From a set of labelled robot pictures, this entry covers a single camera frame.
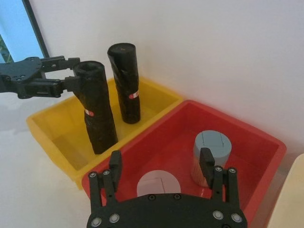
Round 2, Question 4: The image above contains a cream rounded object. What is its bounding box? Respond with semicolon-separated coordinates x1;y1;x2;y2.
267;152;304;228

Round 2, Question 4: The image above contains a yellow plastic bin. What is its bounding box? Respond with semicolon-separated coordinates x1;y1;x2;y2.
26;76;184;191

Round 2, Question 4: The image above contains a black plastic bag roll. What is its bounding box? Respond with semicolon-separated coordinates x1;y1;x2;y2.
73;60;119;155
107;42;142;125

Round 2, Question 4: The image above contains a red plastic bin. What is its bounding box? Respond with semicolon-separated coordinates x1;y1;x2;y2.
81;99;287;228

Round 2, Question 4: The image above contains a pale grey bag roll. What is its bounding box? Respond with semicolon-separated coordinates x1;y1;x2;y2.
136;169;182;198

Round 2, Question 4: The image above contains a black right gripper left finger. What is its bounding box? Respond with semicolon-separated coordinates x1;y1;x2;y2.
88;150;123;211

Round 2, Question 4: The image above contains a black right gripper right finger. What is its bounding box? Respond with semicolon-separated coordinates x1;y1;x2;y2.
199;147;241;210

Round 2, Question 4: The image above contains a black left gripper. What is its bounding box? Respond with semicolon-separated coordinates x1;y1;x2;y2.
0;55;83;99

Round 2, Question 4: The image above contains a black framed display screen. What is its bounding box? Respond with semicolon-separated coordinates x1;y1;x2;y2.
0;0;50;64

